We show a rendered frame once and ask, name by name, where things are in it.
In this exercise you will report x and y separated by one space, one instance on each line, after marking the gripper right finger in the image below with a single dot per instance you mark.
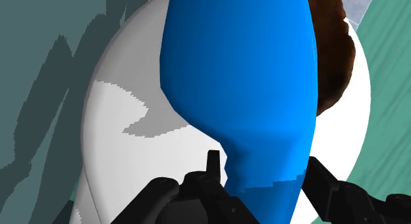
346 197

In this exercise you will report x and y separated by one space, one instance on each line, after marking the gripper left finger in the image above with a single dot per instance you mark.
192 194

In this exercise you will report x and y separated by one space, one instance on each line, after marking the blue vase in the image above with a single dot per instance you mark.
244 88

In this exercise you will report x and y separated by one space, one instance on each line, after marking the white toilet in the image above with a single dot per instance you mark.
128 159

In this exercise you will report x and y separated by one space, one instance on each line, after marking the brown round object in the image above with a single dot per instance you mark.
332 56

